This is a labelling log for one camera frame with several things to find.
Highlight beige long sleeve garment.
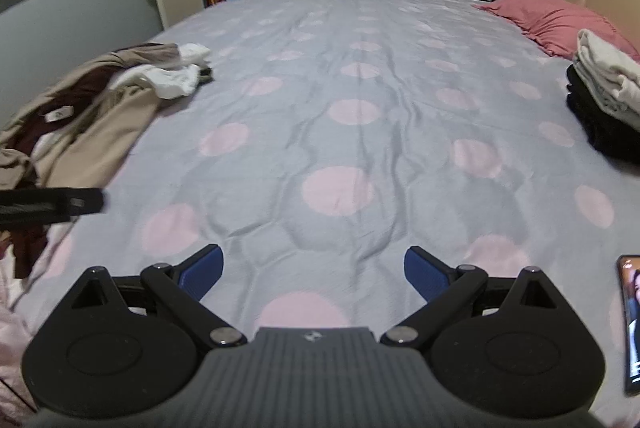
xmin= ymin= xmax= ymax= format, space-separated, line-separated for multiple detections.
xmin=32 ymin=43 xmax=178 ymax=188

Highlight folded white grey clothes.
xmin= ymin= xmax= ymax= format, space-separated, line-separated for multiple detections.
xmin=573 ymin=29 xmax=639 ymax=131

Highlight dark maroon garment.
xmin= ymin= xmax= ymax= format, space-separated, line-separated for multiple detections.
xmin=1 ymin=66 xmax=116 ymax=278

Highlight pink fabric at bedside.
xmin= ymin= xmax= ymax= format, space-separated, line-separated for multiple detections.
xmin=1 ymin=224 xmax=73 ymax=427

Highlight black smartphone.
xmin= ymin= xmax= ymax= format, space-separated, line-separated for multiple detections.
xmin=616 ymin=255 xmax=640 ymax=396

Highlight white crumpled cloth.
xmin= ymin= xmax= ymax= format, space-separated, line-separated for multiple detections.
xmin=108 ymin=43 xmax=213 ymax=100

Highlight folded black garment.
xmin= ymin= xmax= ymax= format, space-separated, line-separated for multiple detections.
xmin=566 ymin=66 xmax=639 ymax=166

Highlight polka dot bed sheet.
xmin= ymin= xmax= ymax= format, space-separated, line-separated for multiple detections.
xmin=12 ymin=0 xmax=639 ymax=426

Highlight pink pillow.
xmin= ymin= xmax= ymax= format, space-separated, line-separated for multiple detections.
xmin=474 ymin=0 xmax=639 ymax=60

